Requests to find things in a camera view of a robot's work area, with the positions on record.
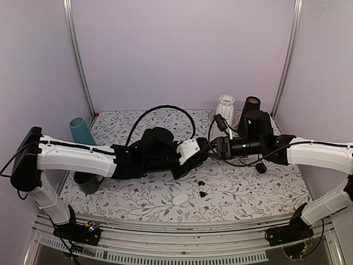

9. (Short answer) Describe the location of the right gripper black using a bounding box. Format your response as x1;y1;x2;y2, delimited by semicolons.
205;136;264;161

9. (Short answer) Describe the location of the black round earbud case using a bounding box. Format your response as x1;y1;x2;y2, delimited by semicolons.
255;163;267;174

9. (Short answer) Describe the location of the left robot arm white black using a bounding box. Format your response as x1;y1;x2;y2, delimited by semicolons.
9;126;208;240

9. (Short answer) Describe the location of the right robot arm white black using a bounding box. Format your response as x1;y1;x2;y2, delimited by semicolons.
208;110;352;241

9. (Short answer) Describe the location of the white earbud case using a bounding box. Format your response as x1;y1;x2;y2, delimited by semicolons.
172;193;189;206

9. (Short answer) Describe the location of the black earbud front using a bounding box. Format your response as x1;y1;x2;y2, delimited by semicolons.
199;191;207;198

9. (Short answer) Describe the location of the floral table mat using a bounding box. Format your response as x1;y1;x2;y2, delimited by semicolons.
61;109;311;223

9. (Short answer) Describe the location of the white ribbed vase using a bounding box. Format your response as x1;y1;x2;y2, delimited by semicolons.
215;95;239;127

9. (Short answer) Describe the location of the black cylinder tube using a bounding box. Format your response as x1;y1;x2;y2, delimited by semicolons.
238;96;261;135

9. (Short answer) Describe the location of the dark grey mug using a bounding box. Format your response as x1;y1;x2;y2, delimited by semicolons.
73;172;104;194

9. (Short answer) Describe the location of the teal cup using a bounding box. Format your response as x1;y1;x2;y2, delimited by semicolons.
69;117;96;146

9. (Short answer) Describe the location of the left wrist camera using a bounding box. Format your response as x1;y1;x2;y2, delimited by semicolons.
176;137;207;165

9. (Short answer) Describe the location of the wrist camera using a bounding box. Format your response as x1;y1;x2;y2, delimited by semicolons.
213;114;235;137
176;137;207;165

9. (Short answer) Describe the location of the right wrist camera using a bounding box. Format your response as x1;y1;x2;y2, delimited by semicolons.
213;114;235;137

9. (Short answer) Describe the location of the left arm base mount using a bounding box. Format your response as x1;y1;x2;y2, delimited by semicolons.
53;222;101;246

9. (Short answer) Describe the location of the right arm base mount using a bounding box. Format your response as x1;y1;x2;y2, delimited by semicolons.
265;203;314;246

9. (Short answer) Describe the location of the right metal corner post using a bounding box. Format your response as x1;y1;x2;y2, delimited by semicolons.
271;0;303;119

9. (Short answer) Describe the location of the metal corner post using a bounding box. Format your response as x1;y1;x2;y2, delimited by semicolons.
271;0;303;119
62;0;95;118

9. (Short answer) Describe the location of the left metal corner post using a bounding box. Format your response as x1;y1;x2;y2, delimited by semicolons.
62;0;95;118

